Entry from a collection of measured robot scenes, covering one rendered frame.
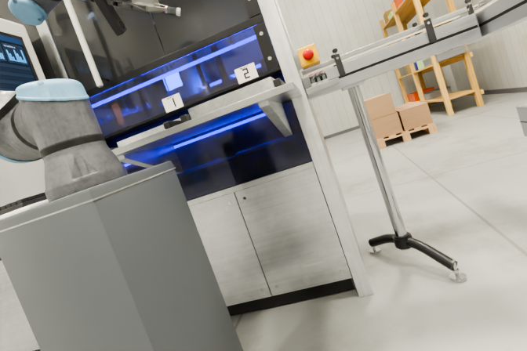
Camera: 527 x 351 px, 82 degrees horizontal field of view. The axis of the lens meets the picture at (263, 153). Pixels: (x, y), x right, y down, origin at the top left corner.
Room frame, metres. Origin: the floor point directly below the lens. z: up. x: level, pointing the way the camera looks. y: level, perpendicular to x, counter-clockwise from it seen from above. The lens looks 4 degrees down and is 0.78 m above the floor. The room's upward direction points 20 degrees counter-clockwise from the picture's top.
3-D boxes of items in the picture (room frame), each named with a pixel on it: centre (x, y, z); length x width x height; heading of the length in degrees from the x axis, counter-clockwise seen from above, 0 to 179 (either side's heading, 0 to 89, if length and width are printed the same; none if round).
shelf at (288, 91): (1.11, 0.16, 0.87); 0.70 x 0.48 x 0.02; 78
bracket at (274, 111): (1.05, -0.08, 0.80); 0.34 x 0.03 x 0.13; 168
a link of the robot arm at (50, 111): (0.64, 0.37, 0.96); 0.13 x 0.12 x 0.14; 61
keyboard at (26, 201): (1.07, 0.72, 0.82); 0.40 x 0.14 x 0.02; 169
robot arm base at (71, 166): (0.63, 0.36, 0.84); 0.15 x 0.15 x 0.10
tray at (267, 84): (1.03, 0.00, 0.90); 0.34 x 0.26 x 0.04; 167
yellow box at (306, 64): (1.21, -0.29, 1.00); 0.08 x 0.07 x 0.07; 168
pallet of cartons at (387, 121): (4.58, -2.06, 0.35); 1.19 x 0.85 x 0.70; 157
